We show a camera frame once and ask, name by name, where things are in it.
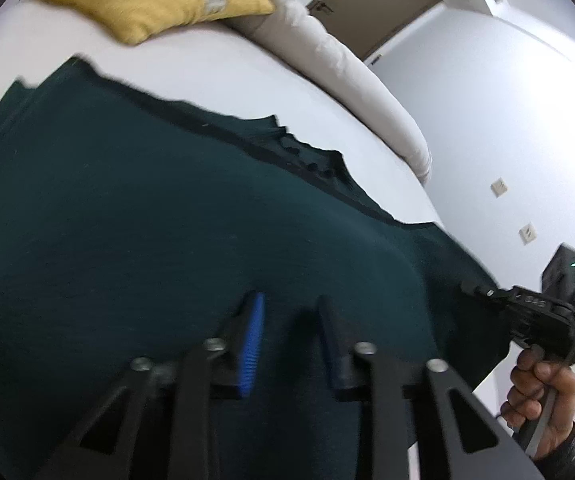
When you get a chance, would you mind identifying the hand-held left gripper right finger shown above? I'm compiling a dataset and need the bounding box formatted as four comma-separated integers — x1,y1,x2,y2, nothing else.
315,294,543,480

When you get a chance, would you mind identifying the dark green sweater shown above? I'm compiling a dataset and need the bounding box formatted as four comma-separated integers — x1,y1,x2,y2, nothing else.
0,55,514,480

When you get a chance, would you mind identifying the person's right hand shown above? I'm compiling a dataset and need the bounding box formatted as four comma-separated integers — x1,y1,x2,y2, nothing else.
498,347,575,461

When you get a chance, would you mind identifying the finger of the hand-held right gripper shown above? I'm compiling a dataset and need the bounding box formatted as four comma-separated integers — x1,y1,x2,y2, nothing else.
460,280,514,307

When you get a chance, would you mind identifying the brown door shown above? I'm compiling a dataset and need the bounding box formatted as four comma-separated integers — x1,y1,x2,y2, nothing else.
306,0,442,61

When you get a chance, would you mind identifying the bed with white sheet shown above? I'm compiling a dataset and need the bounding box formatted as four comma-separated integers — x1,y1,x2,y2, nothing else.
0,0,512,423

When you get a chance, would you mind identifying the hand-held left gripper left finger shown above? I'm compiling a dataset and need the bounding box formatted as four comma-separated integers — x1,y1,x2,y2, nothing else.
32,290,268,480

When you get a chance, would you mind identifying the person's right forearm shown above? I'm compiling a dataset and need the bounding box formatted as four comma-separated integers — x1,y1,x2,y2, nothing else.
535,422,575,480

